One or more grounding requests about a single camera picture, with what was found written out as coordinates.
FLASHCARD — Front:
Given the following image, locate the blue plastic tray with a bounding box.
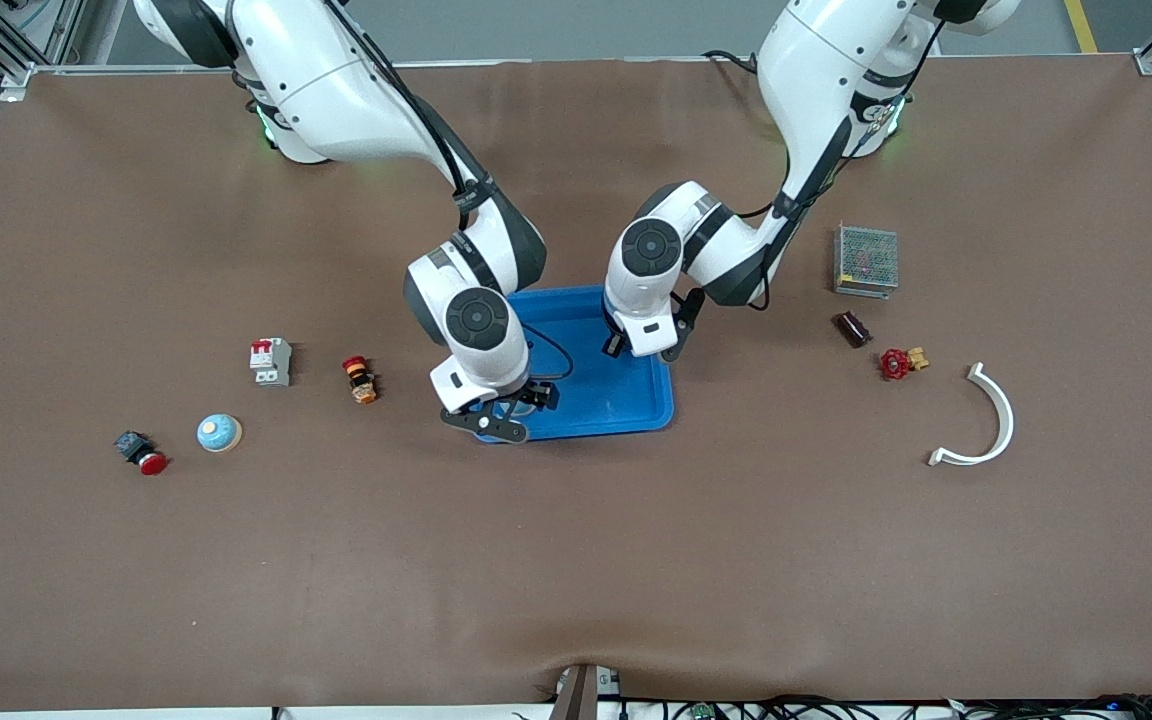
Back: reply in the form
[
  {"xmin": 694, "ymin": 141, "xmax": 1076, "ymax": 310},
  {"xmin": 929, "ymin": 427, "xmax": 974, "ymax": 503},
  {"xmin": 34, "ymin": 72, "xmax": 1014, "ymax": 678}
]
[{"xmin": 466, "ymin": 282, "xmax": 676, "ymax": 444}]

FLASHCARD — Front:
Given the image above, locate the black base cable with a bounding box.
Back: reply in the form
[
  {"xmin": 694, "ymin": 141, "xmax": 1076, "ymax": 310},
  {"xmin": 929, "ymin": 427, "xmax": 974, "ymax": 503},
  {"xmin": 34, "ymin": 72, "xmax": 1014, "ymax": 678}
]
[{"xmin": 702, "ymin": 48, "xmax": 767, "ymax": 76}]

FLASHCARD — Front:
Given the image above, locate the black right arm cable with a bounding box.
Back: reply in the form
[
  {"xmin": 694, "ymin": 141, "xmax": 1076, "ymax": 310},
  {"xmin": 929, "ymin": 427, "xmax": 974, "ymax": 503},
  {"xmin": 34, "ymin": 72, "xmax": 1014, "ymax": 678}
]
[{"xmin": 321, "ymin": 0, "xmax": 575, "ymax": 386}]

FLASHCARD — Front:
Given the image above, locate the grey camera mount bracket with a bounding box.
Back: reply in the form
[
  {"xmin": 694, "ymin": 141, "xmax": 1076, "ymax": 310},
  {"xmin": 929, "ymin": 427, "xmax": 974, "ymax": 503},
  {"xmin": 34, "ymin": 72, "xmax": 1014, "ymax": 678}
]
[{"xmin": 548, "ymin": 662, "xmax": 625, "ymax": 720}]

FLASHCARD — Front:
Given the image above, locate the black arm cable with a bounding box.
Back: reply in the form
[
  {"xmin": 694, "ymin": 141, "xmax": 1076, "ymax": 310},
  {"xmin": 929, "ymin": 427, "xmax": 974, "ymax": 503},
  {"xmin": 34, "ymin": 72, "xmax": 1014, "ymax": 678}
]
[
  {"xmin": 736, "ymin": 20, "xmax": 932, "ymax": 311},
  {"xmin": 321, "ymin": 0, "xmax": 575, "ymax": 386}
]

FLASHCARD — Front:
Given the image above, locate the perforated metal power supply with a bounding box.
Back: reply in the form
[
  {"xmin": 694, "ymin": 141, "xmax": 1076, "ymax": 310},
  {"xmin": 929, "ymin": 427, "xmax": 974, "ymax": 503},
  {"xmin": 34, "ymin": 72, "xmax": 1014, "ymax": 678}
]
[{"xmin": 833, "ymin": 223, "xmax": 900, "ymax": 299}]

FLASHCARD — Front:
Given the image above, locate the white curved plastic bracket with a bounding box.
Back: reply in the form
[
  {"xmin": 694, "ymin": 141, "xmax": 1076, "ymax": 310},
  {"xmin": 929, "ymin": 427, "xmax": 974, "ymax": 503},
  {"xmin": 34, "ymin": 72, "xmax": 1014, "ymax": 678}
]
[{"xmin": 927, "ymin": 362, "xmax": 1016, "ymax": 468}]

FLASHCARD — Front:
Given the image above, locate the brass valve red handwheel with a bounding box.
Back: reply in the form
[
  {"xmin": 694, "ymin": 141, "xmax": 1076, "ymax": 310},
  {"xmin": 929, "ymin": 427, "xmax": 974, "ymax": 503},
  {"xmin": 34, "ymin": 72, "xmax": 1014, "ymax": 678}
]
[{"xmin": 879, "ymin": 346, "xmax": 931, "ymax": 382}]

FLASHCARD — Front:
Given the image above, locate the white circuit breaker red switch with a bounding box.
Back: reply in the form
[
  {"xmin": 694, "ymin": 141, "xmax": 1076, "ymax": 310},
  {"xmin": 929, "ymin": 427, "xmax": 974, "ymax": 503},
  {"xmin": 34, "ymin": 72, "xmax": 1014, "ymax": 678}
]
[{"xmin": 249, "ymin": 338, "xmax": 294, "ymax": 389}]

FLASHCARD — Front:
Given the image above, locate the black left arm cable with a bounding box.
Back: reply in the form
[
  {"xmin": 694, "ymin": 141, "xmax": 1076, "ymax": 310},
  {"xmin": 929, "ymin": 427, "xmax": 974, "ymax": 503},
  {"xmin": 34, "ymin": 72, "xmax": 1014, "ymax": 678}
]
[{"xmin": 736, "ymin": 20, "xmax": 932, "ymax": 311}]

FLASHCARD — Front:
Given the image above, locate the orange red push button switch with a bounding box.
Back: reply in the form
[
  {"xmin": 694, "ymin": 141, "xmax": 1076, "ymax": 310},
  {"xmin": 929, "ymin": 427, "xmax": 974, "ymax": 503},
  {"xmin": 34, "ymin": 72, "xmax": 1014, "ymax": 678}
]
[{"xmin": 341, "ymin": 355, "xmax": 379, "ymax": 405}]

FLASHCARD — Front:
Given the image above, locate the red mushroom push button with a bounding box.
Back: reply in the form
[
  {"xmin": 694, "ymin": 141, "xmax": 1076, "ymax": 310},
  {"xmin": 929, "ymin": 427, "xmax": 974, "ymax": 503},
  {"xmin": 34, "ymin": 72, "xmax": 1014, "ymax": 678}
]
[{"xmin": 114, "ymin": 430, "xmax": 169, "ymax": 477}]

